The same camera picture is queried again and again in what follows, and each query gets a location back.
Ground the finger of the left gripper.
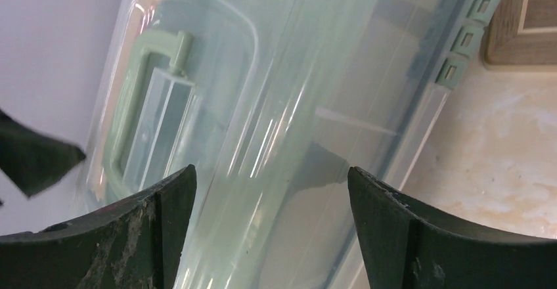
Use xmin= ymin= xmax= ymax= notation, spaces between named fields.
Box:
xmin=1 ymin=111 xmax=86 ymax=198

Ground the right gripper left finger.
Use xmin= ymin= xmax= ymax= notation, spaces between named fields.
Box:
xmin=1 ymin=165 xmax=196 ymax=288

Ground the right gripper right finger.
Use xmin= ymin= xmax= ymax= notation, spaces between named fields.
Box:
xmin=347 ymin=167 xmax=556 ymax=288

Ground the green plastic tool box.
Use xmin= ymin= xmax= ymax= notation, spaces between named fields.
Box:
xmin=76 ymin=0 xmax=500 ymax=288

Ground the wooden chessboard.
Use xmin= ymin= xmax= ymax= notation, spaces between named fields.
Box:
xmin=483 ymin=0 xmax=556 ymax=72

